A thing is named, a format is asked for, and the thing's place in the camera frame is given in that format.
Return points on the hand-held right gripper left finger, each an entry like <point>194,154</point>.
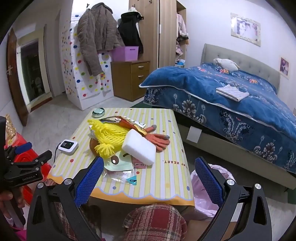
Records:
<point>90,178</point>

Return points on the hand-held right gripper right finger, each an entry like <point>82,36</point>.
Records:
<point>208,180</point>

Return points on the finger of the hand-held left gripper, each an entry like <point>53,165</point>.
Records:
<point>44,155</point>
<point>23,147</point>

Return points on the bin with pink bag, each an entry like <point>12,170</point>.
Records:
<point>198,205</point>

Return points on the yellow foam net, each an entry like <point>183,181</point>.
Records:
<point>106,135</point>

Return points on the orange knit glove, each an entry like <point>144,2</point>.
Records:
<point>159,141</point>
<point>151,129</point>

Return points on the person's left hand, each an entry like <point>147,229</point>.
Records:
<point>18,197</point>

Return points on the gold lattice box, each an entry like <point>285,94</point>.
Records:
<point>9,126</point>

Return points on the small white device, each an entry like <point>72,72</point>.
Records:
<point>68,146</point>

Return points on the brown wrapper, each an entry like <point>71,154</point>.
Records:
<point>93,146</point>

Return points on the pale cartoon print packet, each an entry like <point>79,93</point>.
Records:
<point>120,165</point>

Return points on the striped yellow table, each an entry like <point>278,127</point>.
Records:
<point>161,180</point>

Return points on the white paper sheet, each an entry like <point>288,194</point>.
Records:
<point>193,134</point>

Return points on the person's left plaid leg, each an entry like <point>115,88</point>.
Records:
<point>66,220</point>

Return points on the person's plaid leg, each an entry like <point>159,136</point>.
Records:
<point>66,220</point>
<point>155,222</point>

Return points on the brown cardboard box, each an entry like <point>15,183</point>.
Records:
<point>198,229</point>

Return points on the pink packet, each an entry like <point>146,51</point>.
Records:
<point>138,164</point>

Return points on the white foam block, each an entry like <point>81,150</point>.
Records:
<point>138,147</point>

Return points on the white toilet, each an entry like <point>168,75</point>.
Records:
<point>39,87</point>

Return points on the green round tin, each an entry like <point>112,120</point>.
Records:
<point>98,112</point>

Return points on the brown wooden door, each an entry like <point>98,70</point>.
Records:
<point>15,81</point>

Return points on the person's right plaid leg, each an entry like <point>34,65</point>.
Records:
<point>155,222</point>

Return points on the orange silver snack wrapper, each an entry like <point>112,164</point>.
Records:
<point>131,122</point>

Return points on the dark green mat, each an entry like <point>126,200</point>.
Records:
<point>138,104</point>

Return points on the folded white cloth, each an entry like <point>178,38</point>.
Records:
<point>233,92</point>

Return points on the polka dot cover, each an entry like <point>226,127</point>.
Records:
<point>76,69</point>

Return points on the wooden drawer cabinet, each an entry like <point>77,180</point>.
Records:
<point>129,81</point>

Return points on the white plush toy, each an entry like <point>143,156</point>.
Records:
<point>227,64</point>

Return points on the purple storage basket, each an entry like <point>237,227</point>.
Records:
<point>126,53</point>

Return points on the grey upholstered bed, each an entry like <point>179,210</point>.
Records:
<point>254,54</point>

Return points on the brown quilted jacket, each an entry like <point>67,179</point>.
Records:
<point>97,30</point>

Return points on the wooden wardrobe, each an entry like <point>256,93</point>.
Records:
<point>166,34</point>

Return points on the black coat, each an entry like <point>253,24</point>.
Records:
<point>130,30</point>

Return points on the hanging pink clothes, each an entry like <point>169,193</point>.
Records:
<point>181,25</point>

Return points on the small wall picture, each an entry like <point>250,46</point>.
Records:
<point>284,66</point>

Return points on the wall poster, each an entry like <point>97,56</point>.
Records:
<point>246,29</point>

